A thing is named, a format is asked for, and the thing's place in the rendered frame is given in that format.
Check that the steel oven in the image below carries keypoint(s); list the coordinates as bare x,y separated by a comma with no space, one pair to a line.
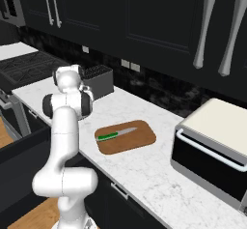
13,113

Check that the grey range hood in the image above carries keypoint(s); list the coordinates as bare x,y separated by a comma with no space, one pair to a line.
11,4

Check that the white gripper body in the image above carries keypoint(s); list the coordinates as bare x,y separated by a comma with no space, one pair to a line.
88,91

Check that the grey black toaster oven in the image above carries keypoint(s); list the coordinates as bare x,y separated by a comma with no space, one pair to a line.
209,149

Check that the white wall socket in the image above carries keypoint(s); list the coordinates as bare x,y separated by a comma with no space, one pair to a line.
125,63
85,49
135,67

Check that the black hob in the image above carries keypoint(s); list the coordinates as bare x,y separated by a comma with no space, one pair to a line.
25,67

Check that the black cupboard door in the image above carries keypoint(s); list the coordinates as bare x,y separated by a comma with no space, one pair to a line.
160,23
236,84
93,10
33,4

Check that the black drawer front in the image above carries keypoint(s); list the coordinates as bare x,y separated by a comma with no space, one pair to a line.
115,207

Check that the dark grey knife block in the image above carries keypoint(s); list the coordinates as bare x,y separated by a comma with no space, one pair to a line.
101,83

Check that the brown wooden cutting board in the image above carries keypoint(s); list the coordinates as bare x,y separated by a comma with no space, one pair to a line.
135,139

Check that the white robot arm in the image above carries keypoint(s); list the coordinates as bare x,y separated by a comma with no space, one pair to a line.
64,133

